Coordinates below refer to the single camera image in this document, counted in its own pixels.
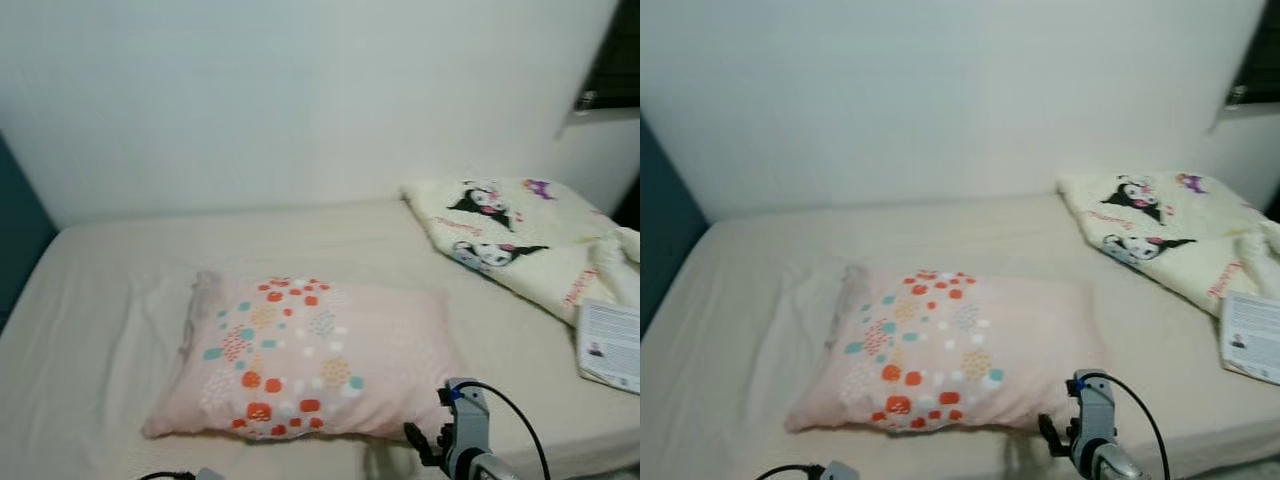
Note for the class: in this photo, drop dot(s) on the pink pillow with dot print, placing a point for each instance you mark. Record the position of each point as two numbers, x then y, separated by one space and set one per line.
1030 335
380 340

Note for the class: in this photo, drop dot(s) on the light blue paperback book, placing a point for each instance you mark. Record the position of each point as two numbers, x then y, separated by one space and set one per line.
1252 335
612 345

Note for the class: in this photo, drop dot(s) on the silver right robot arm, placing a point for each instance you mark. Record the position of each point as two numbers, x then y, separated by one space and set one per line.
1118 465
490 468

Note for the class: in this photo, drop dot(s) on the cream cartoon print blanket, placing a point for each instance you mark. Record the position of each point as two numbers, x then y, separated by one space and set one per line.
1190 250
540 260

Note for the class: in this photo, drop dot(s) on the cream bed mattress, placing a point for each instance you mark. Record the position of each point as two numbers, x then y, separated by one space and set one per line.
760 350
100 350

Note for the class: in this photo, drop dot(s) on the dark window blind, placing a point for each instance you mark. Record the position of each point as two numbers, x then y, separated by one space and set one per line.
620 60
1262 60

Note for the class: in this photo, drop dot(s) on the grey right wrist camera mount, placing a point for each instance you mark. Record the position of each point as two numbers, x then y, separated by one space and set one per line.
1095 410
470 420

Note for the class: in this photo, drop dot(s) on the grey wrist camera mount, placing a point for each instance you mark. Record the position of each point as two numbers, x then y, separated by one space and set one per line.
208 475
470 420
1095 410
840 472

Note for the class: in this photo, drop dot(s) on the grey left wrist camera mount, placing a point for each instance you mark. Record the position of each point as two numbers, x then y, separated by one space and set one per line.
208 475
840 472

